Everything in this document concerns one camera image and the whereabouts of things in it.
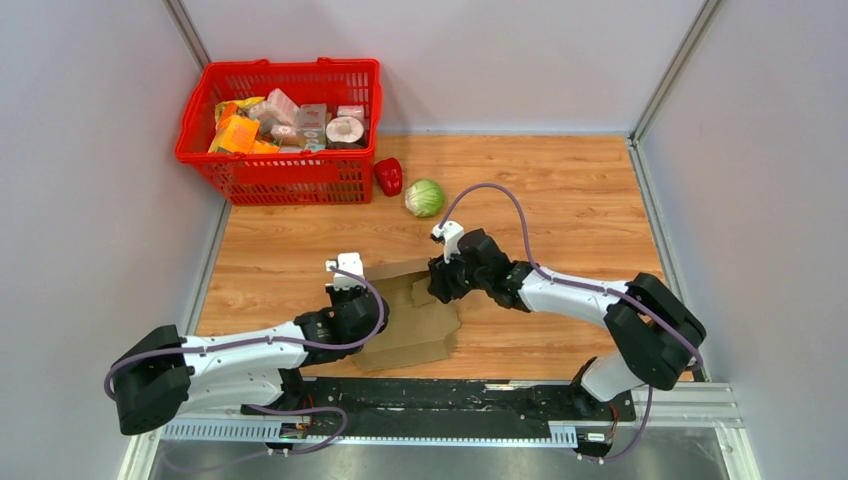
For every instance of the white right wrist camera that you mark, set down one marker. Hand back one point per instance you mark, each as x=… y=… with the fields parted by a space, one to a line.
x=448 y=235

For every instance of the pink white carton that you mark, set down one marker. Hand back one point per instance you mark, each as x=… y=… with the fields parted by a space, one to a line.
x=276 y=109

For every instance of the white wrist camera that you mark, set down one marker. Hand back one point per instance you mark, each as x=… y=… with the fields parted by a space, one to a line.
x=347 y=270
x=448 y=235

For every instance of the orange snack box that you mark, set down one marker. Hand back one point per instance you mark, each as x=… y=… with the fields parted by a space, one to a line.
x=234 y=134

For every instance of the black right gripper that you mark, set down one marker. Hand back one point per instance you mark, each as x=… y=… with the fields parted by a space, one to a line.
x=441 y=284

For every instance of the brown cardboard box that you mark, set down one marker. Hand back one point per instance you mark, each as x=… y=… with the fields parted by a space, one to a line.
x=420 y=329

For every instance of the yellow snack packet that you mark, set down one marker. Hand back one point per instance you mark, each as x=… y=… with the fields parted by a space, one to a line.
x=241 y=107

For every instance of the beige small box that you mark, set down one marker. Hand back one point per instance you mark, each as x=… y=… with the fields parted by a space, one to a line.
x=311 y=126

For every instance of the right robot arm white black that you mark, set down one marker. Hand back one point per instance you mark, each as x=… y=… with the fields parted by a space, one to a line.
x=656 y=336

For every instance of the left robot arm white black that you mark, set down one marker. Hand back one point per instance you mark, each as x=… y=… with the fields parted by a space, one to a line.
x=165 y=374

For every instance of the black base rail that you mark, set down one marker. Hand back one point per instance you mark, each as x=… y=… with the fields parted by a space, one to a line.
x=466 y=413

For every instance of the green cabbage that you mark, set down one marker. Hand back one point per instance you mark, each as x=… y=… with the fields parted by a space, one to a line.
x=424 y=198

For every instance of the red plastic shopping basket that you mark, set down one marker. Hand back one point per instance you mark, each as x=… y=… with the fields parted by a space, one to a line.
x=334 y=176

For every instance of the red bell pepper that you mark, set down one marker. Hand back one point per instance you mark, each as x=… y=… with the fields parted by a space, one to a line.
x=389 y=176

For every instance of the white tape roll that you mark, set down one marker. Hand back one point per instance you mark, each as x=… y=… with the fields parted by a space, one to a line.
x=345 y=133

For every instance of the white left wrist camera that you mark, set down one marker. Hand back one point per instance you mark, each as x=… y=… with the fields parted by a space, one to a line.
x=347 y=270

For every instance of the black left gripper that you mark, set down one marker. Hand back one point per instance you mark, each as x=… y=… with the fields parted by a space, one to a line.
x=336 y=294

